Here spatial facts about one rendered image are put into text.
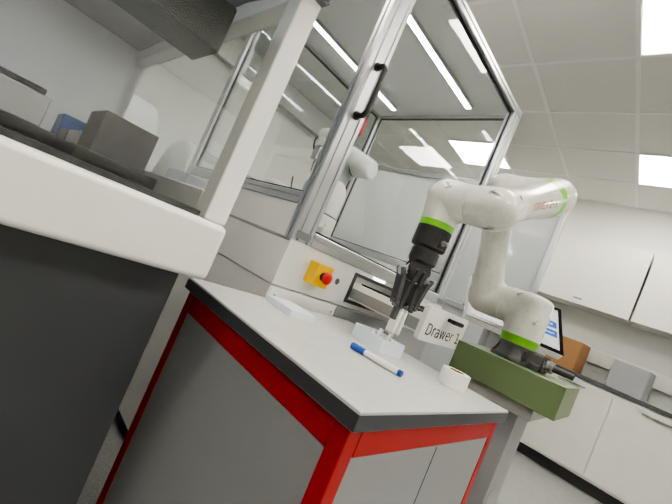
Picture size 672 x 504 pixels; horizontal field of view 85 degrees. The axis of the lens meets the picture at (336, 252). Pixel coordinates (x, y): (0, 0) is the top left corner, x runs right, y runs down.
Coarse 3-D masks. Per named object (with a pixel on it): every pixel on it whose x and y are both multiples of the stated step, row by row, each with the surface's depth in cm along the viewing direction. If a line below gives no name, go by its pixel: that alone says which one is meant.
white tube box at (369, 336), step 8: (360, 328) 101; (368, 328) 105; (360, 336) 100; (368, 336) 98; (376, 336) 95; (384, 336) 102; (368, 344) 97; (376, 344) 94; (384, 344) 94; (392, 344) 95; (400, 344) 99; (384, 352) 94; (392, 352) 96; (400, 352) 97
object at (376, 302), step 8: (352, 288) 132; (360, 288) 130; (352, 296) 131; (360, 296) 128; (368, 296) 126; (376, 296) 124; (384, 296) 122; (368, 304) 125; (376, 304) 123; (384, 304) 121; (376, 312) 122; (384, 312) 120; (416, 312) 113; (408, 320) 113; (416, 320) 112; (408, 328) 113
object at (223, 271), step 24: (216, 264) 131; (240, 288) 117; (264, 288) 109; (168, 312) 144; (336, 312) 130; (360, 312) 140; (168, 336) 138; (408, 336) 166; (144, 360) 144; (144, 384) 138; (120, 408) 145
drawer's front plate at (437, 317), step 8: (424, 312) 109; (432, 312) 110; (440, 312) 113; (448, 312) 117; (424, 320) 108; (432, 320) 111; (440, 320) 115; (456, 320) 122; (464, 320) 126; (416, 328) 109; (424, 328) 109; (432, 328) 112; (440, 328) 116; (448, 328) 120; (456, 328) 123; (464, 328) 128; (416, 336) 108; (424, 336) 110; (432, 336) 114; (448, 336) 121; (456, 336) 125; (440, 344) 119; (448, 344) 123; (456, 344) 127
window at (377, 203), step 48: (432, 0) 124; (432, 48) 130; (384, 96) 121; (432, 96) 137; (480, 96) 158; (384, 144) 126; (432, 144) 144; (480, 144) 168; (336, 192) 118; (384, 192) 133; (336, 240) 123; (384, 240) 140; (432, 288) 173
